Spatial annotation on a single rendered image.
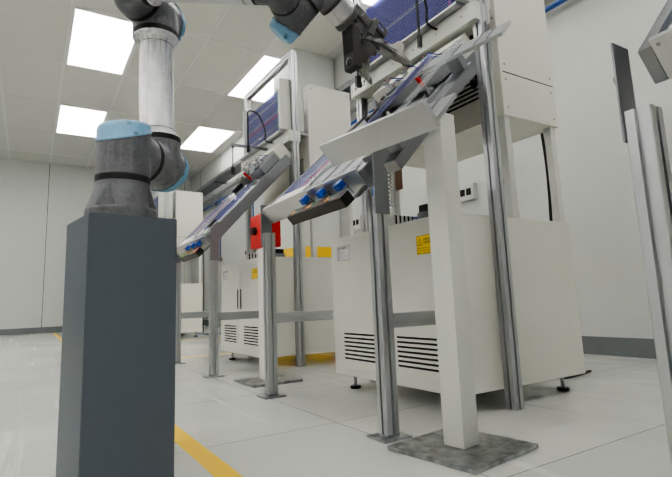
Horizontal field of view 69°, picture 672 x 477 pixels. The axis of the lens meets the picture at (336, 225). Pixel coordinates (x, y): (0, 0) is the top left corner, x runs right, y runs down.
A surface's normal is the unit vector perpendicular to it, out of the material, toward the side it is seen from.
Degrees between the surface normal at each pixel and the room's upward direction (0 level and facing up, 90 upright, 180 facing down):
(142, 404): 90
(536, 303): 90
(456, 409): 90
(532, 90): 90
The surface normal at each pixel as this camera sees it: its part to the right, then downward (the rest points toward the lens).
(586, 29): -0.85, -0.05
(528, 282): 0.53, -0.15
